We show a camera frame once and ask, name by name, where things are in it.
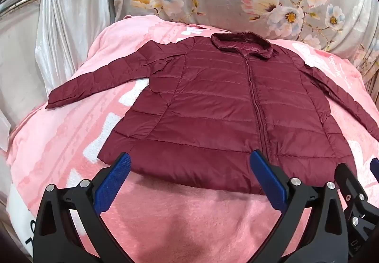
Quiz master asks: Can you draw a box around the white satin curtain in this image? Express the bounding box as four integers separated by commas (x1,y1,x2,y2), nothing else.
0,0,117,152

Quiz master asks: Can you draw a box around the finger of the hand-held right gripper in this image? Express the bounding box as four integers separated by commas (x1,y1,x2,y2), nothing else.
334,163,370,210
370,157,379,182

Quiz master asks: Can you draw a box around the pink printed blanket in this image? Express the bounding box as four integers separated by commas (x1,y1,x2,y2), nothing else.
6,14,379,263

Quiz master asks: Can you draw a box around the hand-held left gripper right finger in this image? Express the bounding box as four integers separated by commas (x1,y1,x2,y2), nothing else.
250,150,353,263

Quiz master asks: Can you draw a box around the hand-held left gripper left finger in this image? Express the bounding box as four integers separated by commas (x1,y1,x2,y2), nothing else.
32,152,140,263

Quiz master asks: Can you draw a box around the maroon puffer jacket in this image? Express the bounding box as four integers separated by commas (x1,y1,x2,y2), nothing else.
45,31,379,195

